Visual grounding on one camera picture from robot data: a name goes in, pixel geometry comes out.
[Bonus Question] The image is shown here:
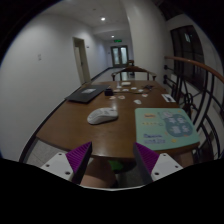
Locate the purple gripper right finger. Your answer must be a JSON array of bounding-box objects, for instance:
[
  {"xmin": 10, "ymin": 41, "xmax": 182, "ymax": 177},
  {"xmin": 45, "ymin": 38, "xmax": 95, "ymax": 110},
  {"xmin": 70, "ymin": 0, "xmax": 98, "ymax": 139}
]
[{"xmin": 132, "ymin": 141, "xmax": 184, "ymax": 185}]

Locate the side doorway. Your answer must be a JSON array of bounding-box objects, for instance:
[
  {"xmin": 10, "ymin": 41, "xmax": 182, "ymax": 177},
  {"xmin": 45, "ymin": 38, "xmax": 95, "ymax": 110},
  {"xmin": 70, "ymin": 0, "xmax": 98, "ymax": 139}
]
[{"xmin": 73, "ymin": 37, "xmax": 91, "ymax": 84}]

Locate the small black box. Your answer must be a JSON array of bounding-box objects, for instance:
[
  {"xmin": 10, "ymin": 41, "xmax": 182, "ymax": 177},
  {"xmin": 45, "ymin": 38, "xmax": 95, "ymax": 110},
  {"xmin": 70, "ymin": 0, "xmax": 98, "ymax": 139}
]
[{"xmin": 104, "ymin": 88, "xmax": 113, "ymax": 96}]

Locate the wooden chair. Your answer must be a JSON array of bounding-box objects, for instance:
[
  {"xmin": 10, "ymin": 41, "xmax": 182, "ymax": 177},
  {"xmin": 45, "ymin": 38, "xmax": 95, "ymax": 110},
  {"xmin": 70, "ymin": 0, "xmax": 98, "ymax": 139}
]
[{"xmin": 111, "ymin": 66, "xmax": 157, "ymax": 81}]

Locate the white booklet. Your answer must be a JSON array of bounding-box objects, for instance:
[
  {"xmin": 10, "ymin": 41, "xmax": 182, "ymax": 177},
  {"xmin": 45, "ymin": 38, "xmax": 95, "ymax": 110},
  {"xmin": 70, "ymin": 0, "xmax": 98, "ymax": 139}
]
[{"xmin": 161, "ymin": 94, "xmax": 176, "ymax": 103}]

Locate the dark window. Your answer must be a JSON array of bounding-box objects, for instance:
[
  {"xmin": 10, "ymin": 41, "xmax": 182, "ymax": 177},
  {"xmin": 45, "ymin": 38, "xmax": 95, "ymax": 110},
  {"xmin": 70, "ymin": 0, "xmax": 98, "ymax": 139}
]
[{"xmin": 171, "ymin": 25, "xmax": 205, "ymax": 89}]

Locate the white card on table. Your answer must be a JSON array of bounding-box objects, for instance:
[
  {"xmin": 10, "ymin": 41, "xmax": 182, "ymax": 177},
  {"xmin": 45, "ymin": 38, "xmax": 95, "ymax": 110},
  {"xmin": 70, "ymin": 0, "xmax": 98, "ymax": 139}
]
[{"xmin": 134, "ymin": 100, "xmax": 142, "ymax": 105}]

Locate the black laptop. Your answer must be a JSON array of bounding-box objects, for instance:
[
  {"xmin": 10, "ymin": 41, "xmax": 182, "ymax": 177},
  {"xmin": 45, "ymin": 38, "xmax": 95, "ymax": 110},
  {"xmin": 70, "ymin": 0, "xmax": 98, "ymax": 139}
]
[{"xmin": 66, "ymin": 85, "xmax": 108, "ymax": 103}]

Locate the green exit sign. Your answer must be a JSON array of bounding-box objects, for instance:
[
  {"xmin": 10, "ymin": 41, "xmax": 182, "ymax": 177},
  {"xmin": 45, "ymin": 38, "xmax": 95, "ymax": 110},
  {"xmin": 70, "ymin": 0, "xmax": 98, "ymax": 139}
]
[{"xmin": 114, "ymin": 39, "xmax": 122, "ymax": 43}]

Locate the double glass door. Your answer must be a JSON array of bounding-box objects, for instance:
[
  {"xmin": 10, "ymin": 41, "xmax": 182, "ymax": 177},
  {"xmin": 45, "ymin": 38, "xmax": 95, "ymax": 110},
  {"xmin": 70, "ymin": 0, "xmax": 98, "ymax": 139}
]
[{"xmin": 111, "ymin": 46, "xmax": 128, "ymax": 67}]

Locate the green mouse pad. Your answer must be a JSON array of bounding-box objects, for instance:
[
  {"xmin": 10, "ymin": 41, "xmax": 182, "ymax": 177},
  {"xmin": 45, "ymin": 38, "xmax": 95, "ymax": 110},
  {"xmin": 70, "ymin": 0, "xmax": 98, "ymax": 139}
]
[{"xmin": 135, "ymin": 108, "xmax": 199, "ymax": 151}]

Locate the black metal railing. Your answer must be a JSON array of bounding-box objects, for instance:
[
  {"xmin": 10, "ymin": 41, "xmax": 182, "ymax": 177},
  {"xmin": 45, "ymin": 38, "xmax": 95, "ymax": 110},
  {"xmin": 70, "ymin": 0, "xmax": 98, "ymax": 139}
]
[{"xmin": 163, "ymin": 56, "xmax": 224, "ymax": 162}]

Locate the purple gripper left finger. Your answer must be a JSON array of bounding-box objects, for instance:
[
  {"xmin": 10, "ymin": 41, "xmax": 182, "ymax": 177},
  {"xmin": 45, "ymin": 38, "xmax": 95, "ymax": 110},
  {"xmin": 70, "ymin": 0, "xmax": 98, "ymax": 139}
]
[{"xmin": 40, "ymin": 141, "xmax": 93, "ymax": 185}]

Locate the white computer mouse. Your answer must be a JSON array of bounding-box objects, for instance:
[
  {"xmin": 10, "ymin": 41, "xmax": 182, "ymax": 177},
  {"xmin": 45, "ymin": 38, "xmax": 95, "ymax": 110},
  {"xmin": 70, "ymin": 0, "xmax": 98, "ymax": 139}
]
[{"xmin": 87, "ymin": 108, "xmax": 118, "ymax": 125}]

